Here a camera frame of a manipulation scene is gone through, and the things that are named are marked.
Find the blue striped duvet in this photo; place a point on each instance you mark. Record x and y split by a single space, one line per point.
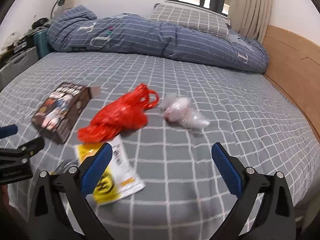
79 29

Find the grey checked pillow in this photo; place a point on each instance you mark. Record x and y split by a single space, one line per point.
198 20

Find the wooden headboard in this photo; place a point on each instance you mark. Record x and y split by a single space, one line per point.
294 71

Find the clear pinkish plastic wrap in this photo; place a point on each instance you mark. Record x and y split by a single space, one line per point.
179 109

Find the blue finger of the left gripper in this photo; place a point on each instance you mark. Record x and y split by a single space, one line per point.
7 131
32 147

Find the beige curtain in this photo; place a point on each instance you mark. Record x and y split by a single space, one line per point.
250 18

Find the yellow white snack wrapper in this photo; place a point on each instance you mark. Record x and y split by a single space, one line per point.
119 180

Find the dark brown snack box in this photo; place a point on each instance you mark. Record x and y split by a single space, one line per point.
58 114

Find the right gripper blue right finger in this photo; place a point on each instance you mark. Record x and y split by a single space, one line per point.
230 168

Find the small yellow wrapper strip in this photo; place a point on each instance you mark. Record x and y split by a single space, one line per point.
64 166

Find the grey checked bed mattress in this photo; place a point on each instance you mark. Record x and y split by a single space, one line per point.
184 196

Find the grey hard suitcase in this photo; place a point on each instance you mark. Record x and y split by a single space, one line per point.
18 64

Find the teal suitcase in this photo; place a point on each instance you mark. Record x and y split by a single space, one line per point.
42 44

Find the desk lamp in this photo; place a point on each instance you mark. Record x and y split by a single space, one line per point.
58 3

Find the red plastic bag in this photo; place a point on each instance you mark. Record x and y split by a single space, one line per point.
125 114

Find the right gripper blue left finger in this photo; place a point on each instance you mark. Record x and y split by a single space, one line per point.
92 168

